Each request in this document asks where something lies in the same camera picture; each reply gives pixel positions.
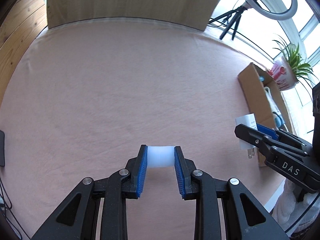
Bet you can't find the cardboard box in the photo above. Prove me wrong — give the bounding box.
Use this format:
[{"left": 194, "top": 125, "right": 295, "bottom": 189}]
[{"left": 237, "top": 62, "right": 296, "bottom": 168}]

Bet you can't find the white gloved right hand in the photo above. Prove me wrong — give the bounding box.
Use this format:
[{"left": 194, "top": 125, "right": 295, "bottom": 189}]
[{"left": 272, "top": 179, "right": 319, "bottom": 236}]

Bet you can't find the green potted plant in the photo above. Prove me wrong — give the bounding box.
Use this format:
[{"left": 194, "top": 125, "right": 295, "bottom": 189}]
[{"left": 273, "top": 35, "right": 319, "bottom": 97}]

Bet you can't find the small white plastic cap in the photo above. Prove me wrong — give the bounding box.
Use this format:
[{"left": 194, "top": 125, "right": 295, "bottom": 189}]
[{"left": 147, "top": 146, "right": 175, "bottom": 168}]

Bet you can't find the white red printed cup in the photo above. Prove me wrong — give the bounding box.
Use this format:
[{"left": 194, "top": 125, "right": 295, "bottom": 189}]
[{"left": 267, "top": 60, "right": 298, "bottom": 91}]

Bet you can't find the black tripod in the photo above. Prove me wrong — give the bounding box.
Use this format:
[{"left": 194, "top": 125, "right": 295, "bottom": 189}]
[{"left": 208, "top": 5, "right": 247, "bottom": 41}]

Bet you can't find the white ring light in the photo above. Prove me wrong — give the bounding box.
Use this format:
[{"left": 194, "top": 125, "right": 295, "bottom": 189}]
[{"left": 238, "top": 0, "right": 299, "bottom": 21}]

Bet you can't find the white power adapter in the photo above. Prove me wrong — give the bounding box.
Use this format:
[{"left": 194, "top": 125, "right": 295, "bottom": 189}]
[{"left": 235, "top": 113, "right": 257, "bottom": 159}]

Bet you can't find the wooden headboard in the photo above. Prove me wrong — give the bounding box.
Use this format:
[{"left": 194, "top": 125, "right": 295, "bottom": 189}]
[{"left": 47, "top": 0, "right": 220, "bottom": 31}]

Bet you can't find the teal clothes peg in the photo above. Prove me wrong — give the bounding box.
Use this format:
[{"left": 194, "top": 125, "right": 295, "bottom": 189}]
[{"left": 272, "top": 112, "right": 286, "bottom": 129}]

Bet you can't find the black device on left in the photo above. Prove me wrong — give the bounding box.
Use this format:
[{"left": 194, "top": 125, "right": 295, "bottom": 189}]
[{"left": 0, "top": 131, "right": 5, "bottom": 167}]

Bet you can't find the black camera box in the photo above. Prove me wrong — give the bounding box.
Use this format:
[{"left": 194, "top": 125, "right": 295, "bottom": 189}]
[{"left": 312, "top": 83, "right": 320, "bottom": 147}]

